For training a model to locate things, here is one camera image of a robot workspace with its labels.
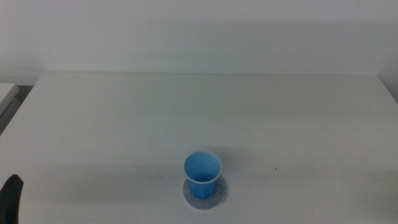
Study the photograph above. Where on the round grey felt cup mat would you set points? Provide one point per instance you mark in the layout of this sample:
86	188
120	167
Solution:
220	194

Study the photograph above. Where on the blue plastic cup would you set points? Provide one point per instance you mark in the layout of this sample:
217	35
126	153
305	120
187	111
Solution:
202	183

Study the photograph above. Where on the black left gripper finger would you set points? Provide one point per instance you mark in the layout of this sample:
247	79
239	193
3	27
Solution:
11	200

